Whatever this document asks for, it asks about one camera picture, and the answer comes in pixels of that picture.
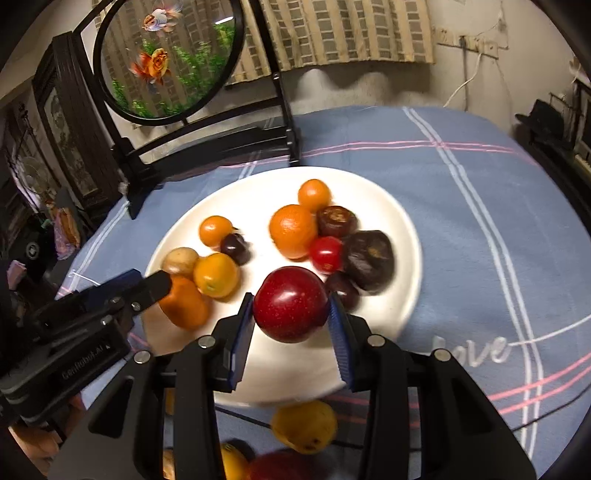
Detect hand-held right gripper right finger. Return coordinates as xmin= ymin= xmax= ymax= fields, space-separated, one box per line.
xmin=328 ymin=295 xmax=532 ymax=480

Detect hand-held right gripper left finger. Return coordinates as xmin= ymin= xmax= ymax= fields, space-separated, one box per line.
xmin=48 ymin=292 xmax=256 ymax=480

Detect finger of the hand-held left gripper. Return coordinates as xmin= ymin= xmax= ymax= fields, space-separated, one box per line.
xmin=104 ymin=270 xmax=172 ymax=321
xmin=55 ymin=269 xmax=145 ymax=305

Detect deep orange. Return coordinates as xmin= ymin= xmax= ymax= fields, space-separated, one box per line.
xmin=158 ymin=276 xmax=212 ymax=329

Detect dark purple plum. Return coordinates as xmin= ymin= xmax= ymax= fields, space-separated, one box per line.
xmin=220 ymin=233 xmax=250 ymax=265
xmin=325 ymin=271 xmax=360 ymax=311

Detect large red apple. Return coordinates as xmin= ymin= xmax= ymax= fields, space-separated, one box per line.
xmin=253 ymin=266 xmax=330 ymax=343

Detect orange-yellow citrus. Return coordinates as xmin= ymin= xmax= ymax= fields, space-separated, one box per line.
xmin=193 ymin=253 xmax=240 ymax=298

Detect large dark mangosteen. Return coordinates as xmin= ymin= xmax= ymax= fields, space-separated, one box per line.
xmin=344 ymin=230 xmax=394 ymax=292

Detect small orange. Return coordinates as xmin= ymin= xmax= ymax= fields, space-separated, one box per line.
xmin=199 ymin=215 xmax=233 ymax=247
xmin=298 ymin=179 xmax=332 ymax=212

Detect yellow round fruit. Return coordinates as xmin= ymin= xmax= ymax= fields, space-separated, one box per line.
xmin=271 ymin=401 xmax=338 ymax=454

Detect small yellow fruit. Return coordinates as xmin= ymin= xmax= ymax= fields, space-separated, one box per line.
xmin=221 ymin=442 xmax=252 ymax=480

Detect small dark brown mangosteen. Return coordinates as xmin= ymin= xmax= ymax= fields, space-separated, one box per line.
xmin=317 ymin=206 xmax=358 ymax=239

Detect large bumpy orange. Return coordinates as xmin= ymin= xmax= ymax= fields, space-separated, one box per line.
xmin=269 ymin=204 xmax=318 ymax=259

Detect white plate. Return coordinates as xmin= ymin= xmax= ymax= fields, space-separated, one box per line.
xmin=141 ymin=167 xmax=424 ymax=409

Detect person's left hand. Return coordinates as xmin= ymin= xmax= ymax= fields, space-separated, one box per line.
xmin=9 ymin=425 xmax=62 ymax=472

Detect pink patterned bag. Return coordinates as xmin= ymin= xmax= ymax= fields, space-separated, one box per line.
xmin=50 ymin=207 xmax=83 ymax=260

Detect small red cherry tomato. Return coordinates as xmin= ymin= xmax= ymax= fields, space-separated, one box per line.
xmin=308 ymin=236 xmax=345 ymax=274

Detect small electric fan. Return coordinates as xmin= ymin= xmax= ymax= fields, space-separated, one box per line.
xmin=18 ymin=156 xmax=52 ymax=197

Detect dark framed picture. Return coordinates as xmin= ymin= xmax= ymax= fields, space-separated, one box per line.
xmin=31 ymin=33 xmax=124 ymax=212

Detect blue striped tablecloth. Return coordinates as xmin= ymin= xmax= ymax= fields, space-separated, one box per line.
xmin=55 ymin=105 xmax=591 ymax=480

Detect round goldfish screen black stand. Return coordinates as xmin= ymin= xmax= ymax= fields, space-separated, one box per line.
xmin=76 ymin=0 xmax=303 ymax=220

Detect black hat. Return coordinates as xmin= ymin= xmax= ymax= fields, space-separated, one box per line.
xmin=515 ymin=99 xmax=568 ymax=141

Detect beige checked curtain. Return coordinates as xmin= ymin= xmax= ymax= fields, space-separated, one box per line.
xmin=226 ymin=0 xmax=437 ymax=86

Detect white power cable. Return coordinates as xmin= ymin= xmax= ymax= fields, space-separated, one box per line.
xmin=445 ymin=52 xmax=483 ymax=110

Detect white wall socket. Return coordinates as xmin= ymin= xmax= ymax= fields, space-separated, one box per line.
xmin=436 ymin=28 xmax=509 ymax=60

